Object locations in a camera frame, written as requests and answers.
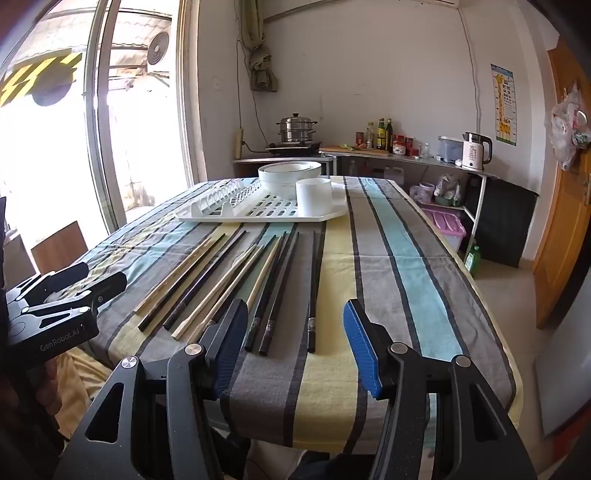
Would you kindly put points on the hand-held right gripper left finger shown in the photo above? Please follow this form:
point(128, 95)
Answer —
point(232, 344)

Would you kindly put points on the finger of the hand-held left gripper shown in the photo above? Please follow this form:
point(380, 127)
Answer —
point(99, 285)
point(55, 279)

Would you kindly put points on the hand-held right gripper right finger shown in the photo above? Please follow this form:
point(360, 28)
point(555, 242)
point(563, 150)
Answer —
point(363, 351)

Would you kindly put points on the light wooden chopstick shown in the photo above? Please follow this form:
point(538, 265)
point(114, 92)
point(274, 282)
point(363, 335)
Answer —
point(233, 290)
point(264, 270)
point(214, 290)
point(174, 274)

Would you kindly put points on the black chopstick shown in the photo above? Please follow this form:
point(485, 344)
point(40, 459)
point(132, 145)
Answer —
point(314, 290)
point(205, 279)
point(182, 282)
point(267, 290)
point(280, 292)

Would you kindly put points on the white cylindrical chopstick holder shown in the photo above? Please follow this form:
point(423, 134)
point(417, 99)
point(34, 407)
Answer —
point(314, 198)

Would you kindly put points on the brown wooden chair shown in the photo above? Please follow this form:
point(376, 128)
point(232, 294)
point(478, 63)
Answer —
point(60, 247)

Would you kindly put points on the yellow cloth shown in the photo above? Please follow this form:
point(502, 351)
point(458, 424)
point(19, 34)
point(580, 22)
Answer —
point(81, 385)

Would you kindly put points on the striped tablecloth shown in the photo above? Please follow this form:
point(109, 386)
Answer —
point(406, 286)

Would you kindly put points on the white plastic dish rack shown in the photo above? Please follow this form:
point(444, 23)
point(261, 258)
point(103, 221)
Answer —
point(277, 211)

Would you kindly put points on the green plastic bottle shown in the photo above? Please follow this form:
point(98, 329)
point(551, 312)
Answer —
point(472, 261)

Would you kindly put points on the purple lid storage box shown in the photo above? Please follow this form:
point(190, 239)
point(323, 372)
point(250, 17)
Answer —
point(445, 226)

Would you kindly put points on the white bowl black rim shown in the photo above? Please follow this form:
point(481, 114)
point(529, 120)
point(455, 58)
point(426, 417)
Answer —
point(277, 185)
point(291, 165)

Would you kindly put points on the white mug in bag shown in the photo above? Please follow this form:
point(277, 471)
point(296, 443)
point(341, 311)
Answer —
point(425, 193)

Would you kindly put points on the crumpled plastic bag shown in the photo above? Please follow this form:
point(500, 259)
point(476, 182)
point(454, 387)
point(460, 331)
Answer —
point(449, 191)

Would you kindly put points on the small metal shelf table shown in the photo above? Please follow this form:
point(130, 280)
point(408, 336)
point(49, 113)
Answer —
point(277, 159)

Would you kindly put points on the black cabinet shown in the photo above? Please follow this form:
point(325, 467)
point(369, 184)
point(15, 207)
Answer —
point(503, 221)

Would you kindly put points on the beige power strip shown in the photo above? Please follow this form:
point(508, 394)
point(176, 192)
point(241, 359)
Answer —
point(238, 144)

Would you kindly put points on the wooden cutting board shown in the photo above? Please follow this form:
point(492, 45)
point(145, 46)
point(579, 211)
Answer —
point(355, 149)

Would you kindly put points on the long metal shelf table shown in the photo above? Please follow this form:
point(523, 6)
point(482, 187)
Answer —
point(443, 162)

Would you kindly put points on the black induction cooktop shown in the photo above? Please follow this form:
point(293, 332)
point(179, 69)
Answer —
point(293, 147)

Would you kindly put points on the white refrigerator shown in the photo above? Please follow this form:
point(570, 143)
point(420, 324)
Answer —
point(570, 378)

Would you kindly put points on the clear seasoning bottle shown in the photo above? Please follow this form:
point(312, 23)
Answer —
point(370, 136)

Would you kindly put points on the dark glass bottle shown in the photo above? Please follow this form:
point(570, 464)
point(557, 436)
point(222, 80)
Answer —
point(389, 136)

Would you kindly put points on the yellow label oil bottle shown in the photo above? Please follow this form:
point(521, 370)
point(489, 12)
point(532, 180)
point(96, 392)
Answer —
point(381, 134)

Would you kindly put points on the translucent grey plastic container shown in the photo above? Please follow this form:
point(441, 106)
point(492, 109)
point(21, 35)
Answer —
point(449, 150)

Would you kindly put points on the stainless steel steamer pot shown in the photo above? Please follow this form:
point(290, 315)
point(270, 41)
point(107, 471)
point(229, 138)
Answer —
point(296, 130)

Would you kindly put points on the white electric kettle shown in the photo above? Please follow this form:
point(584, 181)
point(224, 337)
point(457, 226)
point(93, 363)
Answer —
point(475, 154)

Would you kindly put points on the wooden door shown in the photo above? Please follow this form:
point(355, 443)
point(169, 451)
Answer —
point(563, 240)

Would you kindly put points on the outdoor fan unit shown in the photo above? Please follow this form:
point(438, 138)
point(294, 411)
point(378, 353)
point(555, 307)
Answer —
point(158, 47)

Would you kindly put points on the green hanging curtain cloth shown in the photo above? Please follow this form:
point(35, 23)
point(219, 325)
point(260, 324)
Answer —
point(261, 69)

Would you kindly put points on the hanging plastic bags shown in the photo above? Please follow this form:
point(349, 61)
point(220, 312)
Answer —
point(568, 124)

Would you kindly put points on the white window frame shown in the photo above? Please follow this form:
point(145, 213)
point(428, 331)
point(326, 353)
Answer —
point(187, 115)

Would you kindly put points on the giraffe wall poster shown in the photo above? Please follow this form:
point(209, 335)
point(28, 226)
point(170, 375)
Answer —
point(503, 106)

